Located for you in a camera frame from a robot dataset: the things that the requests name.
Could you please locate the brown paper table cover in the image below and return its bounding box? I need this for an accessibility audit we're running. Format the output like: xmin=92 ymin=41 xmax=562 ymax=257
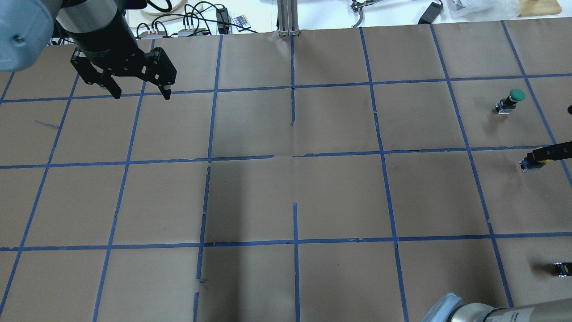
xmin=1 ymin=18 xmax=571 ymax=322

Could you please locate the yellow push button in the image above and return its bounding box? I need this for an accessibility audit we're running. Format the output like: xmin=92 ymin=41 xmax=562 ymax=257
xmin=520 ymin=150 xmax=549 ymax=173

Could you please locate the aluminium frame post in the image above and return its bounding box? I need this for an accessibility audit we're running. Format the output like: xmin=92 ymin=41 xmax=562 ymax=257
xmin=277 ymin=0 xmax=300 ymax=38

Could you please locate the green push button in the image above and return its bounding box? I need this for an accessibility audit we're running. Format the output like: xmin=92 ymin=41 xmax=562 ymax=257
xmin=495 ymin=89 xmax=526 ymax=115

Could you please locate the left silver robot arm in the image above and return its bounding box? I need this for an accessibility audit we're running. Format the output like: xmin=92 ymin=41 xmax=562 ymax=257
xmin=0 ymin=0 xmax=177 ymax=100

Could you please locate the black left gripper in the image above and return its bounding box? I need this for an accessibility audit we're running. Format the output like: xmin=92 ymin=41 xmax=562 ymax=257
xmin=70 ymin=38 xmax=177 ymax=100

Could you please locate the small black button part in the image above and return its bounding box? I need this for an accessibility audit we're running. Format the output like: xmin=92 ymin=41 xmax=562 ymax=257
xmin=553 ymin=262 xmax=572 ymax=277

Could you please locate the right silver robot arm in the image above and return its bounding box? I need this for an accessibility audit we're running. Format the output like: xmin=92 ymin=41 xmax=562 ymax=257
xmin=422 ymin=141 xmax=571 ymax=322

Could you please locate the clear plastic bag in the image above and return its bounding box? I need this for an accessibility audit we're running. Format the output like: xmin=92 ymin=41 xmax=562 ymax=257
xmin=447 ymin=0 xmax=521 ymax=21

